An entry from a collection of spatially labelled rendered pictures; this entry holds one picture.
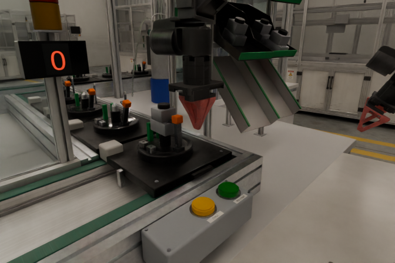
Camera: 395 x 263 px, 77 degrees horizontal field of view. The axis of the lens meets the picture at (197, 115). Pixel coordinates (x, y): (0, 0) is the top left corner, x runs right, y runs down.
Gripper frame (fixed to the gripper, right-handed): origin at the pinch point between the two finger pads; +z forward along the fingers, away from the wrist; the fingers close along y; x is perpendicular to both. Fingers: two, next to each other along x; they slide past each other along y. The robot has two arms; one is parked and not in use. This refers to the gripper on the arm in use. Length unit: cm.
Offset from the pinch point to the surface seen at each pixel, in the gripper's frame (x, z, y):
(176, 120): -5.4, -0.2, 1.3
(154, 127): -12.1, 2.9, 2.4
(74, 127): -44.1, 9.2, 10.7
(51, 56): -20.4, -14.5, 20.2
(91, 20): -1151, -89, -477
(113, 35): -118, -19, -44
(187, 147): -5.5, 7.7, -2.1
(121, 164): -12.4, 9.7, 11.7
